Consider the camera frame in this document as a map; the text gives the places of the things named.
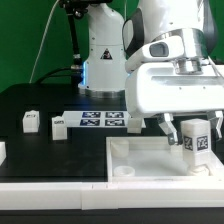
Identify white cable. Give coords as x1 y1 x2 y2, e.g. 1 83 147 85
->
29 0 62 84

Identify white square tabletop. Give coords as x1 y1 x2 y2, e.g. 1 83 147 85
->
106 137 224 182

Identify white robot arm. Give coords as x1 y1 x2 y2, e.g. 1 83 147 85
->
79 0 224 144

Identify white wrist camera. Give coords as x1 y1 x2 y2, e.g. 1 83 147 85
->
125 36 184 73

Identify black cable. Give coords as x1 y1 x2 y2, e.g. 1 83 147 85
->
35 66 84 84

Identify white front fence wall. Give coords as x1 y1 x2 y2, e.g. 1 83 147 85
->
0 181 224 210

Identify white fence wall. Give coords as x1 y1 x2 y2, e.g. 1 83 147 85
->
0 181 224 210
0 142 6 166

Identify white sheet with tags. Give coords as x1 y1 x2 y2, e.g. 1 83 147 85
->
62 111 129 128

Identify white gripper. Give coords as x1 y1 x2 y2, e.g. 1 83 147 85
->
125 63 224 145

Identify white left fence wall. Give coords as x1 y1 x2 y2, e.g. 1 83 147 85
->
0 142 6 166

